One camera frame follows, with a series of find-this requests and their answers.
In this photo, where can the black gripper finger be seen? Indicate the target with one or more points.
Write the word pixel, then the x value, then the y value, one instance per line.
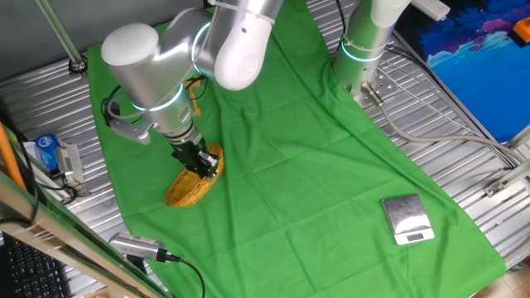
pixel 212 161
pixel 203 171

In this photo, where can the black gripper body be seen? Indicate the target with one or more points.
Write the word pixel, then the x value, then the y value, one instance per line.
pixel 190 153

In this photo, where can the orange woven plastic dish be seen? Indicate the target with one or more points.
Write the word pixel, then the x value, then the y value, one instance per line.
pixel 186 190

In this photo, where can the wooden dish rack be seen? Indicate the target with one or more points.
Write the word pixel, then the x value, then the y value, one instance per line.
pixel 194 93

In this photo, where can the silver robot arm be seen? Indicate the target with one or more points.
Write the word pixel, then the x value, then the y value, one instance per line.
pixel 165 62

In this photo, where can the green cloth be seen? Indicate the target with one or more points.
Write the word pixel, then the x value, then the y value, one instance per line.
pixel 290 174

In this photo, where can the blue tissue pack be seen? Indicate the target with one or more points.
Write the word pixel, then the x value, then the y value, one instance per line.
pixel 46 151

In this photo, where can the orange pole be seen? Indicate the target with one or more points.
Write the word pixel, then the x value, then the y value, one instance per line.
pixel 10 159

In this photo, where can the green slanted pole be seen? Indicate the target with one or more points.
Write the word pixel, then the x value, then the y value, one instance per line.
pixel 58 27

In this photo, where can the black keyboard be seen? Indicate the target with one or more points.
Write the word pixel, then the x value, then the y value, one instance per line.
pixel 29 271

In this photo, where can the white power strip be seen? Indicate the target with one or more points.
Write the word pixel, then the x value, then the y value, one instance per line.
pixel 432 8

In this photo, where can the blue patterned mat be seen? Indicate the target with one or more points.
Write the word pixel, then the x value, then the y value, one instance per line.
pixel 476 74

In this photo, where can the orange block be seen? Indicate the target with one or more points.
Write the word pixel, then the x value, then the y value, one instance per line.
pixel 522 30

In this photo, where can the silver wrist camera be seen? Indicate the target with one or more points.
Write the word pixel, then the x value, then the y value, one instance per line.
pixel 130 130

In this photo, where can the grey exterior camera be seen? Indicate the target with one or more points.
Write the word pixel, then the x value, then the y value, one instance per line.
pixel 134 246

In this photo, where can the wooden frame beam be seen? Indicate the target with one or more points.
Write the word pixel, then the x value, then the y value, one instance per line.
pixel 62 242

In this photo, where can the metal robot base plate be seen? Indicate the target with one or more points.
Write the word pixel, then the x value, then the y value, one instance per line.
pixel 383 85

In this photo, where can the aluminium corner bracket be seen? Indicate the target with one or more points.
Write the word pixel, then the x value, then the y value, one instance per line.
pixel 507 180

